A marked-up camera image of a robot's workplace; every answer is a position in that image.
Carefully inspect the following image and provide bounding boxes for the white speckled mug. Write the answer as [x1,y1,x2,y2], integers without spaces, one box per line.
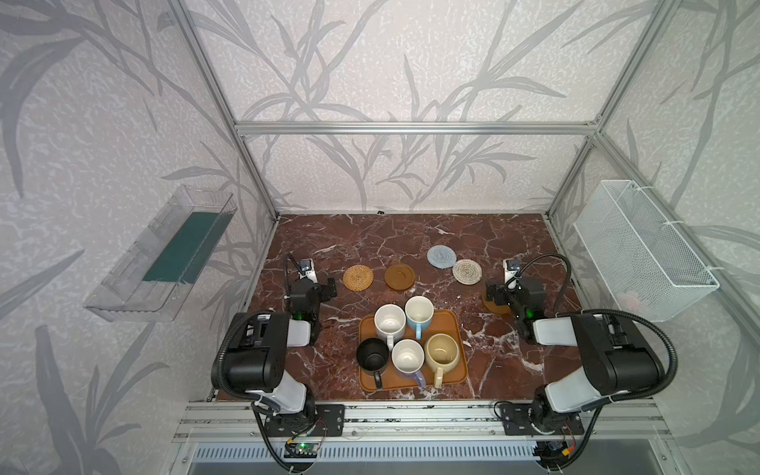
[374,304,407,350]

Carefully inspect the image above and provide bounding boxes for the light blue mug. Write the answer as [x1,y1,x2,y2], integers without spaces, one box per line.
[404,296,435,340]

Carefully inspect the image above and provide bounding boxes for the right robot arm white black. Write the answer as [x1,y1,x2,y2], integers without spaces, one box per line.
[485,277,679,425]

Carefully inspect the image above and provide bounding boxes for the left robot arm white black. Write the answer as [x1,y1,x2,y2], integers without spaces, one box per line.
[211,277,338,423]

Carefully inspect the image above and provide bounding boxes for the light wooden round coaster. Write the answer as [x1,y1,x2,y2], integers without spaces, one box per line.
[482,298,512,316]

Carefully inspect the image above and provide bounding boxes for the woven rattan coaster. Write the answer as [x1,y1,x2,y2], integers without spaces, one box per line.
[342,264,374,292]

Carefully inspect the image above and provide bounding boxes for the multicolour woven coaster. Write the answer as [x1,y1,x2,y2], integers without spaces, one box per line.
[451,259,483,286]

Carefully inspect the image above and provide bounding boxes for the dark wooden round coaster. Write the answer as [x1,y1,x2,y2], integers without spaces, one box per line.
[384,263,417,292]

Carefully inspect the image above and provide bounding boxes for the grey-blue woven coaster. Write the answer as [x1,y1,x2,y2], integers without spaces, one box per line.
[427,245,457,269]

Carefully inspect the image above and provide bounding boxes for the black mug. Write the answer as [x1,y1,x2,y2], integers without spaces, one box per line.
[356,338,390,390]

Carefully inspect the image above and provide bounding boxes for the beige yellow mug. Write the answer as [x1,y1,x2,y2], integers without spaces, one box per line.
[425,334,461,389]

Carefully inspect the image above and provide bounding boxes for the orange-brown serving tray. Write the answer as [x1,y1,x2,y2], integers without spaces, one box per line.
[356,310,467,392]

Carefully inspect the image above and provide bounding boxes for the green-lit circuit board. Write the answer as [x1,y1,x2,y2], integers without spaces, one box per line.
[284,441,321,459]

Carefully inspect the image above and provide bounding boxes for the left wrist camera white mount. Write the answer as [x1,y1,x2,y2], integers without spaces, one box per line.
[298,258,318,283]

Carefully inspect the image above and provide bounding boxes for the white mug purple handle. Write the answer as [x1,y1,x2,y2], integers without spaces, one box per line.
[391,340,427,387]

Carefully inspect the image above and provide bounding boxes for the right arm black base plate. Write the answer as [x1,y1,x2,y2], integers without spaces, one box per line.
[493,401,585,437]

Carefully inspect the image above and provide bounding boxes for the black corrugated right cable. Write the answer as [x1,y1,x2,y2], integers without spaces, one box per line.
[509,253,679,417]

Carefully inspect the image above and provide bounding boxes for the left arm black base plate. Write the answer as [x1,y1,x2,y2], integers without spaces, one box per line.
[264,404,346,437]

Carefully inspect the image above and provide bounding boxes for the white wire mesh basket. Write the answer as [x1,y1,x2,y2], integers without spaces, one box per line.
[574,180,720,323]

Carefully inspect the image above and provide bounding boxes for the clear plastic wall shelf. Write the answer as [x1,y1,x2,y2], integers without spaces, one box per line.
[84,185,238,323]

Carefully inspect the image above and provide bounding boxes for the right wired circuit board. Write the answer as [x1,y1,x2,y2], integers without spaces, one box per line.
[534,441,576,461]

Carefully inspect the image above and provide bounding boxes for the aluminium front rail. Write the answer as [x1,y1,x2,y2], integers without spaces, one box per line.
[172,400,673,443]

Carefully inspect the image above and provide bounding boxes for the aluminium cage frame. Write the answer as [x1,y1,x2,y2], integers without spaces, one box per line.
[158,1,759,334]

